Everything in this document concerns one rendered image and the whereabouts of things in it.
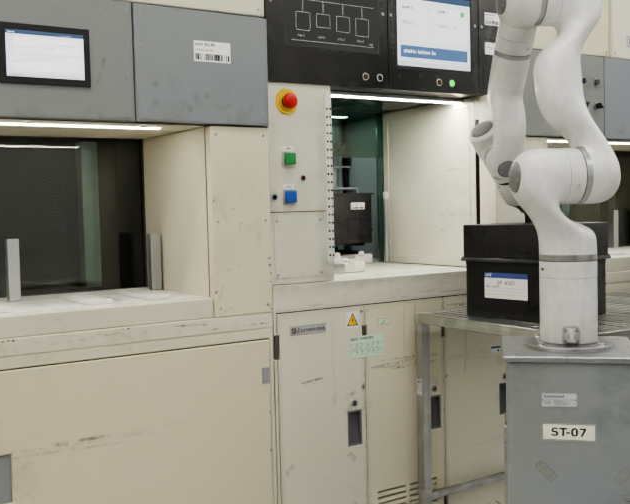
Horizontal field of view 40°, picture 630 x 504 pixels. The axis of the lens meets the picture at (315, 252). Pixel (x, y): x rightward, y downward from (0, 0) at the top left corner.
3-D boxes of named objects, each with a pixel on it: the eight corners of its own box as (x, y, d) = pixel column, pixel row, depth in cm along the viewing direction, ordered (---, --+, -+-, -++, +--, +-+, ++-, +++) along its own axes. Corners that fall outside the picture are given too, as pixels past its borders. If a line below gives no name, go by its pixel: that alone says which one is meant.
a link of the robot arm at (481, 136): (524, 166, 221) (513, 150, 229) (501, 127, 214) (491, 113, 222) (495, 183, 223) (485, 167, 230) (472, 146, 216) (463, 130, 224)
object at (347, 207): (319, 257, 293) (317, 164, 292) (288, 255, 310) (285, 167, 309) (376, 253, 307) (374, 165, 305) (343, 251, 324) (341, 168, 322)
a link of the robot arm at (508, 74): (546, 67, 200) (521, 183, 216) (524, 44, 213) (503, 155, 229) (509, 66, 199) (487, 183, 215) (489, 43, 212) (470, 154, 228)
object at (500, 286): (464, 315, 239) (463, 253, 238) (523, 306, 257) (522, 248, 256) (551, 324, 218) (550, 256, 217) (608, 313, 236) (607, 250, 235)
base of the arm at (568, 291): (621, 353, 173) (621, 262, 172) (524, 352, 177) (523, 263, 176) (609, 339, 192) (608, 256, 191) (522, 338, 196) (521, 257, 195)
